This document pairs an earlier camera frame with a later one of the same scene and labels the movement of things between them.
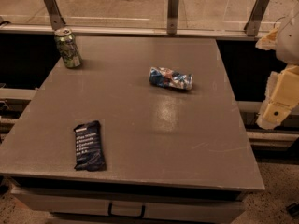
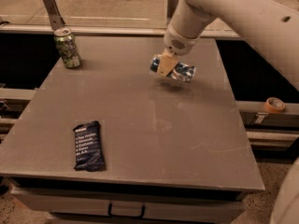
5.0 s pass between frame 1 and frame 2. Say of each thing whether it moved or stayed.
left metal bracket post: stayed
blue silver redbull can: moved
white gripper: moved
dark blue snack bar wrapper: stayed
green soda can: stayed
